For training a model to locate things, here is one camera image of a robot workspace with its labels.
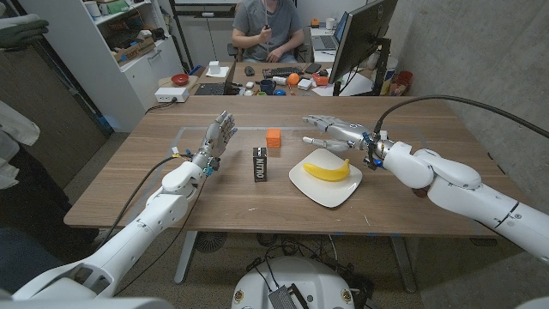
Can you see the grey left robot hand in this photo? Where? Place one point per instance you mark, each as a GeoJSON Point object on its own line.
{"type": "Point", "coordinates": [215, 137]}

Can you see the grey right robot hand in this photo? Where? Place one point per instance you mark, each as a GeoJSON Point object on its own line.
{"type": "Point", "coordinates": [349, 133]}

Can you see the yellow toy banana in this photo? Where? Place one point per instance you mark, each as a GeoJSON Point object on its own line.
{"type": "Point", "coordinates": [326, 173]}

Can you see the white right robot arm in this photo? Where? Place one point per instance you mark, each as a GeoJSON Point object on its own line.
{"type": "Point", "coordinates": [454, 180]}

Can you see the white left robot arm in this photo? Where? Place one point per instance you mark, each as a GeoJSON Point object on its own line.
{"type": "Point", "coordinates": [163, 206]}

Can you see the black nitro box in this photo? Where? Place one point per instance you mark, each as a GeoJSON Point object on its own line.
{"type": "Point", "coordinates": [260, 165]}

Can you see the orange block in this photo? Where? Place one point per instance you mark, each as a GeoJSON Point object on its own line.
{"type": "Point", "coordinates": [273, 138]}

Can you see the white power box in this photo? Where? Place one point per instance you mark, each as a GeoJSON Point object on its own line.
{"type": "Point", "coordinates": [171, 94]}

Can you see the white paper plate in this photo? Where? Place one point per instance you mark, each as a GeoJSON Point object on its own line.
{"type": "Point", "coordinates": [330, 193]}

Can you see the flat white box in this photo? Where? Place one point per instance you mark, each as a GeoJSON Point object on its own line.
{"type": "Point", "coordinates": [304, 84]}

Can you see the small white box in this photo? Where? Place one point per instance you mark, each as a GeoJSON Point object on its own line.
{"type": "Point", "coordinates": [214, 67]}

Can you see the dark red toy ball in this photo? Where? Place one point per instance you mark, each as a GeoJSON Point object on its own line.
{"type": "Point", "coordinates": [421, 193]}

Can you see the cardboard box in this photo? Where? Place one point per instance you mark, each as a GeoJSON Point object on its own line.
{"type": "Point", "coordinates": [135, 50]}

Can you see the white paper sheets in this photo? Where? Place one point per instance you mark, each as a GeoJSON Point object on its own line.
{"type": "Point", "coordinates": [358, 88]}

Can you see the black laptop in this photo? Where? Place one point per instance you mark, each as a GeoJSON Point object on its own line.
{"type": "Point", "coordinates": [210, 89]}

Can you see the orange red container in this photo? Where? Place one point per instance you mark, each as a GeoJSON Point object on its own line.
{"type": "Point", "coordinates": [321, 80]}

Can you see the red bowl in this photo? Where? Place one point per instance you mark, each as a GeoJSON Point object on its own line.
{"type": "Point", "coordinates": [180, 79]}

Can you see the black monitor stand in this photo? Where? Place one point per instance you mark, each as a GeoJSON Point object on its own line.
{"type": "Point", "coordinates": [381, 68]}

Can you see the dark blue mug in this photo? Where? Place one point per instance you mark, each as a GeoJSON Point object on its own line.
{"type": "Point", "coordinates": [267, 87]}

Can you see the red bag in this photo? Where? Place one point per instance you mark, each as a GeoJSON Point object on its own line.
{"type": "Point", "coordinates": [402, 81]}

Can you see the black phone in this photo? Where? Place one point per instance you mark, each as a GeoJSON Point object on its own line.
{"type": "Point", "coordinates": [313, 68]}

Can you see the black computer mouse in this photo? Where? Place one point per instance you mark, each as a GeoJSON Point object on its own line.
{"type": "Point", "coordinates": [249, 70]}

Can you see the blue bowl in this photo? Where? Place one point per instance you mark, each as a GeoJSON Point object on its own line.
{"type": "Point", "coordinates": [279, 92]}

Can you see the orange ball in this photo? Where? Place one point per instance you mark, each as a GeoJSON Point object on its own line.
{"type": "Point", "coordinates": [293, 79]}

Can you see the small white bottle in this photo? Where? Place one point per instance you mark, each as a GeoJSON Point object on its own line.
{"type": "Point", "coordinates": [279, 80]}

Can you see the black keyboard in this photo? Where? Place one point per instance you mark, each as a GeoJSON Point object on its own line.
{"type": "Point", "coordinates": [282, 72]}

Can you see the silver laptop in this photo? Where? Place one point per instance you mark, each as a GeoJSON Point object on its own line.
{"type": "Point", "coordinates": [326, 42]}

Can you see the black computer monitor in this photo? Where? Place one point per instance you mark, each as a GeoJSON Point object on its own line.
{"type": "Point", "coordinates": [360, 34]}

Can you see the black floor fan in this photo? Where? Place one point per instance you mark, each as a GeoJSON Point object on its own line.
{"type": "Point", "coordinates": [210, 241]}

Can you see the white cup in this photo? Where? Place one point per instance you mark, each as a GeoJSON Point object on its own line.
{"type": "Point", "coordinates": [330, 23]}

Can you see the white shelf cabinet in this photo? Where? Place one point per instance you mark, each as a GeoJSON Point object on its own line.
{"type": "Point", "coordinates": [107, 86]}

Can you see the seated person grey shirt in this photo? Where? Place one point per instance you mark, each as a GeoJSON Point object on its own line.
{"type": "Point", "coordinates": [253, 21]}

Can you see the grey table leg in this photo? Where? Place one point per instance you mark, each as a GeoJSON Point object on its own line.
{"type": "Point", "coordinates": [185, 257]}
{"type": "Point", "coordinates": [404, 266]}

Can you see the thin white stick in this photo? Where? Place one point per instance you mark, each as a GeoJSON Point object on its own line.
{"type": "Point", "coordinates": [266, 13]}

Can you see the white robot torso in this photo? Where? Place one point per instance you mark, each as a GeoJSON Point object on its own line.
{"type": "Point", "coordinates": [296, 274]}

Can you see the grey ribbed module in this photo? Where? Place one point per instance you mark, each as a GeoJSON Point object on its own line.
{"type": "Point", "coordinates": [283, 298]}

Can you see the standing person white coat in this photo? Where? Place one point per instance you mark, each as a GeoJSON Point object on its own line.
{"type": "Point", "coordinates": [13, 129]}

